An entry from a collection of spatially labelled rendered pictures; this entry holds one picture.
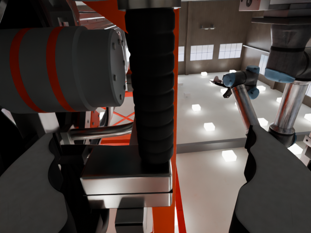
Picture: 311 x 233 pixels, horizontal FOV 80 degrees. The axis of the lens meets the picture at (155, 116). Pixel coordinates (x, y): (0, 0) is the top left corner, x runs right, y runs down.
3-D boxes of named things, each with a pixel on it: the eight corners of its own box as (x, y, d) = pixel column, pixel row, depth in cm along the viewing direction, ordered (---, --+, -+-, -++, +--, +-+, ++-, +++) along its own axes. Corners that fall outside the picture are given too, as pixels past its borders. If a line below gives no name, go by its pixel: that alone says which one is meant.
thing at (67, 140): (58, 131, 40) (71, 168, 45) (149, 127, 39) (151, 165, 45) (84, 97, 55) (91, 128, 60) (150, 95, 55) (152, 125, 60)
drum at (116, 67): (-69, 34, 23) (-14, 130, 30) (104, 27, 23) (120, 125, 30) (9, 27, 35) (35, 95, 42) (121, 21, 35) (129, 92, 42)
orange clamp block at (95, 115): (65, 127, 57) (77, 133, 66) (91, 126, 57) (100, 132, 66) (68, 106, 59) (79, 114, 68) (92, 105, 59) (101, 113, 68)
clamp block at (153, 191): (77, 177, 18) (88, 212, 20) (173, 174, 18) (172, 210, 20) (92, 144, 22) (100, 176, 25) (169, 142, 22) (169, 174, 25)
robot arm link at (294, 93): (312, 51, 73) (274, 157, 99) (337, 47, 77) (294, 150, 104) (283, 46, 83) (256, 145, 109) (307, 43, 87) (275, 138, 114)
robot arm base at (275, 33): (331, 21, 65) (320, 51, 70) (297, 20, 78) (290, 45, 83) (290, 24, 64) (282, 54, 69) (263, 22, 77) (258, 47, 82)
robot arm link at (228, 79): (247, 159, 102) (218, 78, 112) (263, 154, 106) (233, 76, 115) (264, 158, 92) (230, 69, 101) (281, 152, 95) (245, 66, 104)
